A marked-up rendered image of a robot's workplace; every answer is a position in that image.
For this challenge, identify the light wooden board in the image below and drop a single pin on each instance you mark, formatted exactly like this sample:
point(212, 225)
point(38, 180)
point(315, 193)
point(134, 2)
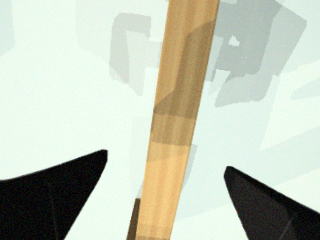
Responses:
point(186, 48)

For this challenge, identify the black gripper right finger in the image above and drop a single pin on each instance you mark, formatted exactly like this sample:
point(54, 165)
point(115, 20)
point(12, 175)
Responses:
point(267, 214)

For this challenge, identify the wooden post with slot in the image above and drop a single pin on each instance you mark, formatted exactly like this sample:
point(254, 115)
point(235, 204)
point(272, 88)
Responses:
point(132, 229)

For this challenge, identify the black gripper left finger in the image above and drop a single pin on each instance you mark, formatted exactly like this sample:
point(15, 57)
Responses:
point(44, 205)

